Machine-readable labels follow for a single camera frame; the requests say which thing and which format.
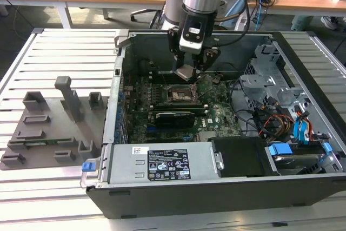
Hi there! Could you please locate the silver square CPU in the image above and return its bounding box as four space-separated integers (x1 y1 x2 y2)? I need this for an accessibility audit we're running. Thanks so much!
174 64 196 82

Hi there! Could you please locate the grey power supply unit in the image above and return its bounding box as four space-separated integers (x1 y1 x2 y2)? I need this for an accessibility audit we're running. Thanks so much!
98 143 225 188

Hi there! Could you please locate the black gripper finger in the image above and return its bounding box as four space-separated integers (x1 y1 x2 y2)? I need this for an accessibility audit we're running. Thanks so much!
191 48 222 75
167 26 187 71

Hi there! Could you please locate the white sneaker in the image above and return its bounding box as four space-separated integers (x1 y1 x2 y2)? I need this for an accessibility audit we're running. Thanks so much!
321 16 338 30

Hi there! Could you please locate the silver metal drive cage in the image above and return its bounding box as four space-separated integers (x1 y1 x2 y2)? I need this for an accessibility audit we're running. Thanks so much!
239 43 311 115

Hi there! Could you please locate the thin blue cable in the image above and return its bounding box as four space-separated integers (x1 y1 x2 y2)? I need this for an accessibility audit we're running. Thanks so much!
256 0 263 30

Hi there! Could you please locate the black open PC case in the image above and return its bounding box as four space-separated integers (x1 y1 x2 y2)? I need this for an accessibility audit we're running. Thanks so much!
80 29 346 220

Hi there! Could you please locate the office chair base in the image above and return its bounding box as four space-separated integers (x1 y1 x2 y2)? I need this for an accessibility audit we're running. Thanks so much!
130 8 166 30

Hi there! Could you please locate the pale green trouser leg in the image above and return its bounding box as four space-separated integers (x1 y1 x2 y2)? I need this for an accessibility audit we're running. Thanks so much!
291 14 314 31

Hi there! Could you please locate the hard disk in blue carrier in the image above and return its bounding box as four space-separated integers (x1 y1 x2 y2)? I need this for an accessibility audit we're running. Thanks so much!
266 142 335 177

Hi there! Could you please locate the CPU socket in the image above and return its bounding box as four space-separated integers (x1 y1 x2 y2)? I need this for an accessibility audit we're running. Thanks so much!
166 84 199 105

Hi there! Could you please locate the metal socket cover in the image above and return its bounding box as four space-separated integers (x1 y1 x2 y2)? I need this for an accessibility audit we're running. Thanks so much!
193 75 215 96

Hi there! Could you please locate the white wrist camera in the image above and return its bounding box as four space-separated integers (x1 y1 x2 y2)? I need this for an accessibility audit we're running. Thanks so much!
178 16 204 55

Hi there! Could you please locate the black graphics card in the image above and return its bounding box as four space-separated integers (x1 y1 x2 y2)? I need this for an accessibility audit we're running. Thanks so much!
154 109 196 129

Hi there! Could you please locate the green motherboard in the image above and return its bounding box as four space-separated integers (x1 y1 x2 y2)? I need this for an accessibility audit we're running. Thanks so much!
123 73 243 144

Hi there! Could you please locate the blue flat data wire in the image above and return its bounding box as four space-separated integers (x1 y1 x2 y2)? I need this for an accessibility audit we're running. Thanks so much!
292 118 311 145

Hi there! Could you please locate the red yellow black wire bundle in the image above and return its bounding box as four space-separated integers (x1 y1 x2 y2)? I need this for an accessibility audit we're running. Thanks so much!
254 101 295 137

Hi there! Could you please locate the thin metal locking lever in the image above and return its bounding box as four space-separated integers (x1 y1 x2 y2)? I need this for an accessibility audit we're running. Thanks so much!
158 67 167 86
198 87 212 100

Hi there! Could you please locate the grey parts rack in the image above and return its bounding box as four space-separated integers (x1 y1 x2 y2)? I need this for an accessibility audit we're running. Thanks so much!
0 75 109 172

